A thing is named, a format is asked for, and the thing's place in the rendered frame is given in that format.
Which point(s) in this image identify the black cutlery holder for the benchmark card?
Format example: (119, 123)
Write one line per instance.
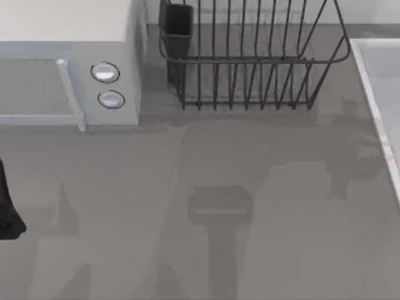
(175, 28)

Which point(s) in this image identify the microwave glass door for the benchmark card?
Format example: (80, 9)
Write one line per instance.
(34, 87)

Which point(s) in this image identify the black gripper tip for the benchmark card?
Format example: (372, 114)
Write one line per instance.
(7, 215)

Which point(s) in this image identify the larger microwave knob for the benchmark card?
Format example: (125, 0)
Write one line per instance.
(105, 72)

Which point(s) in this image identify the pale microwave oven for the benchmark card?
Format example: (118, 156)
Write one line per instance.
(103, 25)

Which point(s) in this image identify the smaller microwave knob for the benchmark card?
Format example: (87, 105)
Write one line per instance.
(111, 99)

